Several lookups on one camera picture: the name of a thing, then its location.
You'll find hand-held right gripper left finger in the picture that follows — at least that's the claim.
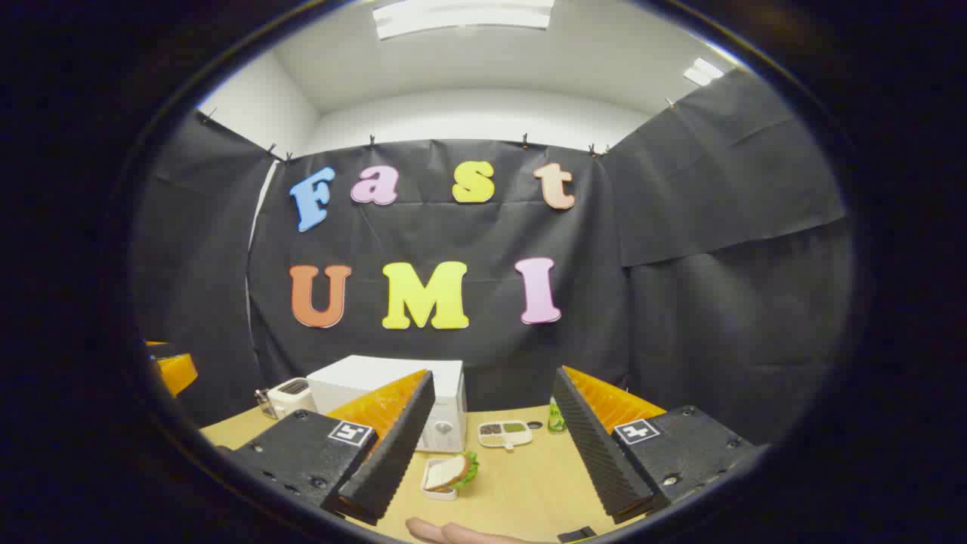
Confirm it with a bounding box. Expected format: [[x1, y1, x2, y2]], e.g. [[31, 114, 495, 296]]
[[215, 369, 437, 527]]

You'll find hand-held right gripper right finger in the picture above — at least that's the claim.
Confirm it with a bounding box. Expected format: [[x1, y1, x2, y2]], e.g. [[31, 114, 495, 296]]
[[551, 366, 765, 525]]

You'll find sandwich with lettuce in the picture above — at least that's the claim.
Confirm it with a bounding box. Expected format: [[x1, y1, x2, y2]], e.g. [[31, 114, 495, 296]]
[[425, 452, 480, 493]]

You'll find white microwave oven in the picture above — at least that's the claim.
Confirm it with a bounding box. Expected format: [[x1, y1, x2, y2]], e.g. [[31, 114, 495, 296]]
[[306, 355, 468, 454]]

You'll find white rectangular plastic tray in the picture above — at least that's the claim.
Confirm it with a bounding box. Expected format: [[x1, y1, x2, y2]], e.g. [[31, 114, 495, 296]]
[[420, 458, 460, 502]]

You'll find white divided seasoning dish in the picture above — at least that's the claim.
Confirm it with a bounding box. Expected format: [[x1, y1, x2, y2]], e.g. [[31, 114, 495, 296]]
[[477, 420, 533, 452]]

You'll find white toaster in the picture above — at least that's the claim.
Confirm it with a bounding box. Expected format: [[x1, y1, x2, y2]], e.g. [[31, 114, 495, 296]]
[[267, 378, 318, 420]]

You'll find small ceiling light panel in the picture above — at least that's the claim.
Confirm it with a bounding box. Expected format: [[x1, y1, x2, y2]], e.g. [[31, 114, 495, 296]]
[[684, 57, 726, 87]]

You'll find long ceiling light panel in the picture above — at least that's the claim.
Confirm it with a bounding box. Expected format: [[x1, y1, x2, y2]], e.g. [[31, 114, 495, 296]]
[[372, 0, 555, 40]]

